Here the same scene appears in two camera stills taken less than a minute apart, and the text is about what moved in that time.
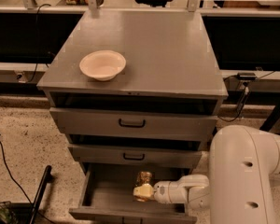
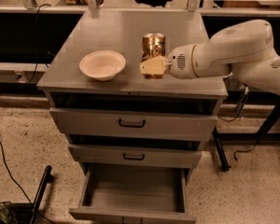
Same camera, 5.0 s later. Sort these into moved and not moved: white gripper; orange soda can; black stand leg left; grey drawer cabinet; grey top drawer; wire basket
Moved: white gripper; orange soda can
Not moved: wire basket; grey top drawer; grey drawer cabinet; black stand leg left
